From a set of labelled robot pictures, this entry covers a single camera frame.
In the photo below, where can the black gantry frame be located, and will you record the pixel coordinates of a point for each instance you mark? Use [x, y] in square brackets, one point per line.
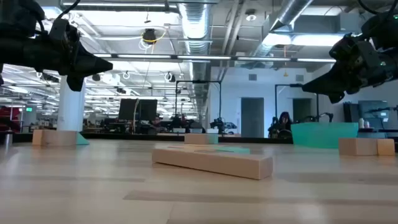
[199, 81]
[295, 85]

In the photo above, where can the wooden block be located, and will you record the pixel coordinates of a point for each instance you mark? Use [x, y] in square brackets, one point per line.
[54, 137]

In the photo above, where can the person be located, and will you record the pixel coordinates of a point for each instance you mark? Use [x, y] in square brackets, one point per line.
[284, 123]
[156, 124]

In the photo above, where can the wall-side computer monitor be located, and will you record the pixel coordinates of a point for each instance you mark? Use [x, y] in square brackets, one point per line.
[373, 109]

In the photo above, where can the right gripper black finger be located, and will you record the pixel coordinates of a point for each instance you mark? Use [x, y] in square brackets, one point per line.
[336, 97]
[329, 82]

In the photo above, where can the white bottle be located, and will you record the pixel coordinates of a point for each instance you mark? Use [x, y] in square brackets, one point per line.
[367, 124]
[361, 123]

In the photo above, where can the grey door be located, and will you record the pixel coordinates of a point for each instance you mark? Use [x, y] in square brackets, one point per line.
[301, 109]
[252, 116]

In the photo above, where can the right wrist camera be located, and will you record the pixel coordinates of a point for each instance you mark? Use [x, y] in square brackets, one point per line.
[364, 59]

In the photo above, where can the black background robot arm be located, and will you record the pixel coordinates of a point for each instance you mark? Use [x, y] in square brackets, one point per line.
[217, 124]
[377, 109]
[320, 116]

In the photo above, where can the black table frame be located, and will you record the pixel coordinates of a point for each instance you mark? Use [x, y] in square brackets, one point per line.
[124, 136]

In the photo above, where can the led light bar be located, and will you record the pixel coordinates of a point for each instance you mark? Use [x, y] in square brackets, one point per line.
[217, 57]

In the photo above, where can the black overhead camera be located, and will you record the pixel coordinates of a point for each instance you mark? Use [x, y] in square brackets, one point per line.
[149, 35]

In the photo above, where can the slanted silver ventilation duct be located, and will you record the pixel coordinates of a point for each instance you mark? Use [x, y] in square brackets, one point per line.
[289, 12]

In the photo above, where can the teal blocks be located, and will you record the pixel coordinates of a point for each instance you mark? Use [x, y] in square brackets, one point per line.
[82, 140]

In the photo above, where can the black shelf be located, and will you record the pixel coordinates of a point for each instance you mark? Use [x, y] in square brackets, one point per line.
[350, 112]

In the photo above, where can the yellow hanging cone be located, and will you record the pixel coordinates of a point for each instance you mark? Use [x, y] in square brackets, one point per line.
[285, 74]

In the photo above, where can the orange rectangular block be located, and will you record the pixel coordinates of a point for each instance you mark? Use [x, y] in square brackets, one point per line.
[211, 163]
[357, 147]

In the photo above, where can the metal cylinder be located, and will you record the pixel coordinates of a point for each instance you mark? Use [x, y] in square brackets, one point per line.
[7, 139]

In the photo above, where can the teal plastic container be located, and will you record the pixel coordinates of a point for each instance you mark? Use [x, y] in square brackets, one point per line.
[323, 135]

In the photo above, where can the black computer monitor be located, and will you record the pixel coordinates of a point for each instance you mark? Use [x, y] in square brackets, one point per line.
[127, 109]
[148, 109]

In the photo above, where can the orange cube block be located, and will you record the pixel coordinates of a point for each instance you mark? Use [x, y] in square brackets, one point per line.
[197, 138]
[385, 147]

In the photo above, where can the white round pillar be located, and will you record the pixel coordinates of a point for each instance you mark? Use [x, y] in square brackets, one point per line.
[71, 109]

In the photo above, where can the teal rectangular block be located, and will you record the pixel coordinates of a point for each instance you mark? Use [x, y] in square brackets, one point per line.
[213, 138]
[233, 150]

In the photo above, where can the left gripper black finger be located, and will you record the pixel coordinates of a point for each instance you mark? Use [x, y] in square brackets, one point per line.
[90, 65]
[76, 82]

